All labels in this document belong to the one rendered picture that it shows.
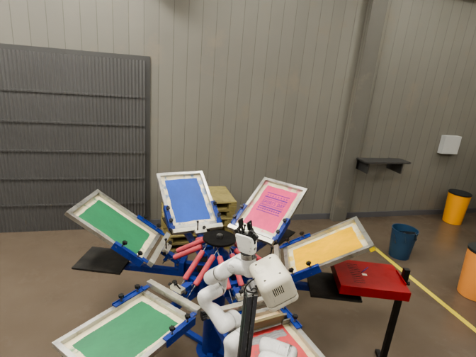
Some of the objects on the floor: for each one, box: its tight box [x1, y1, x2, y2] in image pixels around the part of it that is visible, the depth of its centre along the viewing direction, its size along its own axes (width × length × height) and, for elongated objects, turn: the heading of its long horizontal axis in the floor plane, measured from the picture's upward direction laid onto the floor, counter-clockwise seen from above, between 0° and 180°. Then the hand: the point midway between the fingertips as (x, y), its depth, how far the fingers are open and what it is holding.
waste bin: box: [388, 223, 419, 261], centre depth 580 cm, size 47×43×55 cm
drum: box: [442, 189, 472, 225], centre depth 746 cm, size 43×45×69 cm
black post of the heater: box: [375, 267, 411, 357], centre depth 337 cm, size 60×50×120 cm
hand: (245, 223), depth 164 cm, fingers open, 5 cm apart
